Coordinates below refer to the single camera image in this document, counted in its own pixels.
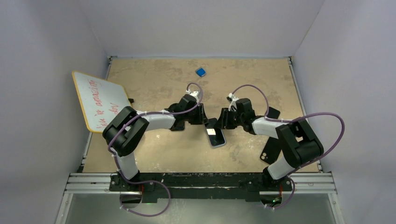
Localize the black phone with camera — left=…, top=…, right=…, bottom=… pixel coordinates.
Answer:
left=170, top=120, right=185, bottom=131

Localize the blue eraser block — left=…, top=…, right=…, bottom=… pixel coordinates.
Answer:
left=195, top=68, right=206, bottom=77

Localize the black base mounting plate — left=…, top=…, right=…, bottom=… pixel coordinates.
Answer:
left=110, top=173, right=292, bottom=203

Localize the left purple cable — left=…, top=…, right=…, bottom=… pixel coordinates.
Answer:
left=107, top=82, right=204, bottom=217

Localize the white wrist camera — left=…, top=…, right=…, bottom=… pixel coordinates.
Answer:
left=186, top=90, right=201, bottom=98
left=227, top=93, right=239, bottom=111

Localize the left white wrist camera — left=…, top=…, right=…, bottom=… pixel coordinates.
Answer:
left=186, top=90, right=201, bottom=98

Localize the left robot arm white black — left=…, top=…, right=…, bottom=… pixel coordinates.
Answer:
left=102, top=91, right=207, bottom=191

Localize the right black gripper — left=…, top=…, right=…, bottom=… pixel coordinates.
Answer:
left=214, top=108, right=244, bottom=130

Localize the white whiteboard yellow frame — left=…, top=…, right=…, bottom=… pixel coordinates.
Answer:
left=72, top=71, right=131, bottom=133

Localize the black phone case edge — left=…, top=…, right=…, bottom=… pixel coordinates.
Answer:
left=260, top=137, right=281, bottom=165

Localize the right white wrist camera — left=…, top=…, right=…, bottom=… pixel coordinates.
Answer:
left=227, top=93, right=239, bottom=111

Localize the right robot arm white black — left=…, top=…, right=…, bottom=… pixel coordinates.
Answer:
left=215, top=96, right=324, bottom=190

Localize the light blue phone case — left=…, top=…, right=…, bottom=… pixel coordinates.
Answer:
left=204, top=119, right=227, bottom=149

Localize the aluminium frame rail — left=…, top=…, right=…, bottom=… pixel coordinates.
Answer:
left=56, top=173, right=345, bottom=224

